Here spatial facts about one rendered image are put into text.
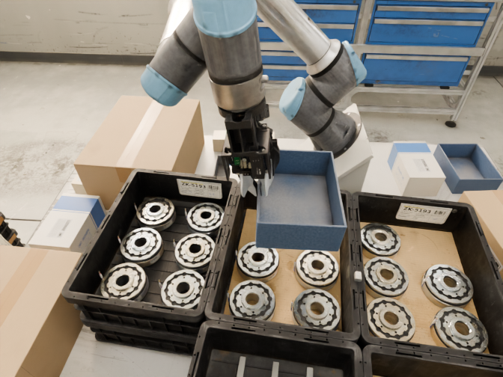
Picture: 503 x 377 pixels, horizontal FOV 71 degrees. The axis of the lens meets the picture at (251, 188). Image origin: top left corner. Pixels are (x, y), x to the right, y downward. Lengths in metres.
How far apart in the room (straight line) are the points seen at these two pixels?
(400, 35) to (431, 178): 1.56
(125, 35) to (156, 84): 3.21
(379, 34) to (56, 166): 2.34
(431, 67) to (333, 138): 1.84
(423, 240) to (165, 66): 0.78
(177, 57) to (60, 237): 0.71
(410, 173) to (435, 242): 0.32
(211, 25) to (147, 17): 3.22
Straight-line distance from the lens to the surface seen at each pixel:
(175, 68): 0.58
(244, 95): 0.49
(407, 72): 2.85
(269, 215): 0.69
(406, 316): 0.87
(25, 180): 2.75
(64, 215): 1.20
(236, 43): 0.46
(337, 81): 1.04
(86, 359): 1.02
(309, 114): 1.07
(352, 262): 0.82
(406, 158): 1.36
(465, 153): 1.60
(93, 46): 3.98
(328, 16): 2.58
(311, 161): 0.76
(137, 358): 0.98
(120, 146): 1.20
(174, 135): 1.20
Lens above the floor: 1.59
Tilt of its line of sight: 44 degrees down
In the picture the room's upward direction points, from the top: straight up
